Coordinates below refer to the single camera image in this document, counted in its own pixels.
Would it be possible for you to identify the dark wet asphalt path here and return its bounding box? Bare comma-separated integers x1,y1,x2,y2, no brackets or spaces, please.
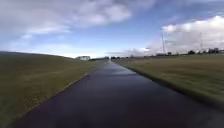
11,59,224,128

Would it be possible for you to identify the row of distant trees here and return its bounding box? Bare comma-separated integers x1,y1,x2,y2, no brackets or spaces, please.
109,47,224,60

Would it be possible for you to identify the flat grass field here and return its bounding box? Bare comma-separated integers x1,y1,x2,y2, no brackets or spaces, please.
113,53,224,109

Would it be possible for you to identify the grass slope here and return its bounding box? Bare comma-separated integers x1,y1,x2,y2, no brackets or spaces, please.
0,50,103,128

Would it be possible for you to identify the tall thin mast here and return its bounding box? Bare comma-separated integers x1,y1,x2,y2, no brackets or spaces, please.
161,30,167,55
199,31,204,53

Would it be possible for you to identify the pale distant building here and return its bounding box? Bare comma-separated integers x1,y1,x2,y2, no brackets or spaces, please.
75,55,92,61

